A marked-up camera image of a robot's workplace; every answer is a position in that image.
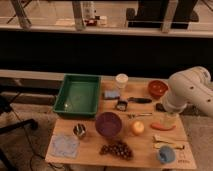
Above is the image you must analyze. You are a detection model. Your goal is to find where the bunch of dark grapes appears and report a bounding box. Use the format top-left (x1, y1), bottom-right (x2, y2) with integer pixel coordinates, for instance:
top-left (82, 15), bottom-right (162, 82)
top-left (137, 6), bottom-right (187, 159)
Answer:
top-left (99, 141), bottom-right (133, 160)

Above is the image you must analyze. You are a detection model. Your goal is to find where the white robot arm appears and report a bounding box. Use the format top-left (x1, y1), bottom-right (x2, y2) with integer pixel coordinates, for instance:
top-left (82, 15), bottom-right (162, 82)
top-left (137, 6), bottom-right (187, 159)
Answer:
top-left (162, 66), bottom-right (213, 117)

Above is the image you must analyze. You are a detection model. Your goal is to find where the purple bowl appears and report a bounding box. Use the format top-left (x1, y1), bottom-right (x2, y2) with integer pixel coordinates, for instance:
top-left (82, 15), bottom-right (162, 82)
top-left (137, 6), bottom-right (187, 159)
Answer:
top-left (95, 112), bottom-right (122, 138)

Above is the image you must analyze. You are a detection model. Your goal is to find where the red bowl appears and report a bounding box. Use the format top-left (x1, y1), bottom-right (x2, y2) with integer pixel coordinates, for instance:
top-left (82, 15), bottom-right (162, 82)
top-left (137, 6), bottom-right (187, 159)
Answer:
top-left (148, 80), bottom-right (168, 99)

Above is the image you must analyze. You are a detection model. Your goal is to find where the blue sponge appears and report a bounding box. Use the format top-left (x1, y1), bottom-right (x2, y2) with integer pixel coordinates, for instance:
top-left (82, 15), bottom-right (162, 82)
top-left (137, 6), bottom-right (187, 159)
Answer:
top-left (103, 90), bottom-right (120, 100)

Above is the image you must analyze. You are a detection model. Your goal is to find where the white plastic cup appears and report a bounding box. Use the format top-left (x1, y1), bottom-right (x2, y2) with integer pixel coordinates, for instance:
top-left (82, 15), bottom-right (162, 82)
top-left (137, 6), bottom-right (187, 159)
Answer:
top-left (115, 73), bottom-right (128, 89)

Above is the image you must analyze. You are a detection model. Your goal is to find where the green plastic tray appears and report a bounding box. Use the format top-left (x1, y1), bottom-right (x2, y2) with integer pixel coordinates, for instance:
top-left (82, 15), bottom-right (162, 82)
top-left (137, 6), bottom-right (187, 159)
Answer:
top-left (53, 74), bottom-right (101, 118)

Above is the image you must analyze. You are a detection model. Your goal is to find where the silver fork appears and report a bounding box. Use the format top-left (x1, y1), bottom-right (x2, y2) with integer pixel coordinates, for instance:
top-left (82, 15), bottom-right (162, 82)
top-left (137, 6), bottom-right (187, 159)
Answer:
top-left (127, 113), bottom-right (152, 119)

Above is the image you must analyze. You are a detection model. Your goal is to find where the yellow apple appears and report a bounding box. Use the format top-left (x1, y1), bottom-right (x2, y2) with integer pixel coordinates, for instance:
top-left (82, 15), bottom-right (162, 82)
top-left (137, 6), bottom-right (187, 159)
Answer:
top-left (131, 121), bottom-right (144, 136)

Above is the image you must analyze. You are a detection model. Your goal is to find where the small metal cup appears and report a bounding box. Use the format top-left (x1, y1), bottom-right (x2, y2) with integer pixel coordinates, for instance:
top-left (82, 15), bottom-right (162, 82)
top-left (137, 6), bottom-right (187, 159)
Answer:
top-left (73, 123), bottom-right (86, 138)

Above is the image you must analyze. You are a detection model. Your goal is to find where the wooden board table top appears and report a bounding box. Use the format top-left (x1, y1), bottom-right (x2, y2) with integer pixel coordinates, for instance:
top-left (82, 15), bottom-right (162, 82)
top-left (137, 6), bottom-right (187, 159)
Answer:
top-left (45, 80), bottom-right (196, 170)

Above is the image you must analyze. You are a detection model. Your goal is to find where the black rectangular block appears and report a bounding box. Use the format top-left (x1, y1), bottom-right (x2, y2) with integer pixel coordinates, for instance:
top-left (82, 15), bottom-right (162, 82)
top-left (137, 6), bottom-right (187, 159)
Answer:
top-left (156, 103), bottom-right (166, 112)

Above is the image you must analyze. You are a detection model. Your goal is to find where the orange carrot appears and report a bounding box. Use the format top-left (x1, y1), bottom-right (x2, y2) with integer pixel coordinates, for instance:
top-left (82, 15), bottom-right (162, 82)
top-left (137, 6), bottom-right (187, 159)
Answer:
top-left (150, 123), bottom-right (176, 131)

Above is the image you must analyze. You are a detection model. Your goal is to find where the blue folded cloth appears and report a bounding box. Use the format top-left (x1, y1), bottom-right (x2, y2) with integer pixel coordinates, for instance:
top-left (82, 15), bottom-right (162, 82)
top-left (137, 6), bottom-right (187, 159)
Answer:
top-left (51, 134), bottom-right (80, 158)

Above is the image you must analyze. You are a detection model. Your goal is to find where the black office chair base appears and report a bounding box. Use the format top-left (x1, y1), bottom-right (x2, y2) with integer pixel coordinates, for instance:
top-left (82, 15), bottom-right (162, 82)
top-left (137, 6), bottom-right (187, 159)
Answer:
top-left (0, 96), bottom-right (38, 171)

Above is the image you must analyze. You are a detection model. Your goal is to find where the black handled knife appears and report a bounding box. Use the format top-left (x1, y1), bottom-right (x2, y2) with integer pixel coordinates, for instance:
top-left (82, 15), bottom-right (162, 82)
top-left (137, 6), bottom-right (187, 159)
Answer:
top-left (127, 97), bottom-right (152, 104)

